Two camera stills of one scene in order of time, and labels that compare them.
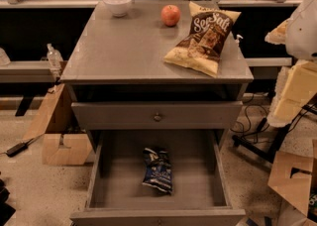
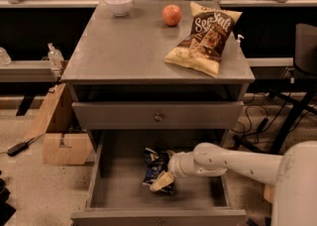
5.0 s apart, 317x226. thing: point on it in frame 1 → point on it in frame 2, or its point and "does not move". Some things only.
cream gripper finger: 277,35 → 162,180
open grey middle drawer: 158,177 does not move
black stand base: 277,139 does not move
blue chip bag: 158,172 does not move
